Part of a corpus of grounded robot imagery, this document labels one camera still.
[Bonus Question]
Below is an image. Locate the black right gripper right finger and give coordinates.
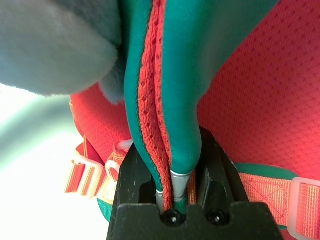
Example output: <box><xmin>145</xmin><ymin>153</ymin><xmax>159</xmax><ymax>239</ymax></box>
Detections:
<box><xmin>197</xmin><ymin>127</ymin><xmax>251</xmax><ymax>213</ymax></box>

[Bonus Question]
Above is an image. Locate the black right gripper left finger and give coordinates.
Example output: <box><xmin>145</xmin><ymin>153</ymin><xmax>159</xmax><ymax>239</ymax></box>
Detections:
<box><xmin>109</xmin><ymin>147</ymin><xmax>161</xmax><ymax>211</ymax></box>

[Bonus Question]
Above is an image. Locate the orange and teal backpack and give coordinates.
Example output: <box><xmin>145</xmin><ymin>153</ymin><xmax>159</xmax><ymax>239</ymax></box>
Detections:
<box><xmin>63</xmin><ymin>0</ymin><xmax>320</xmax><ymax>240</ymax></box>

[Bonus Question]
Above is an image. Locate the grey and white plush toy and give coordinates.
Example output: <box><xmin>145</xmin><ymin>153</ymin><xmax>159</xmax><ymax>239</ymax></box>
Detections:
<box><xmin>0</xmin><ymin>0</ymin><xmax>126</xmax><ymax>106</ymax></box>

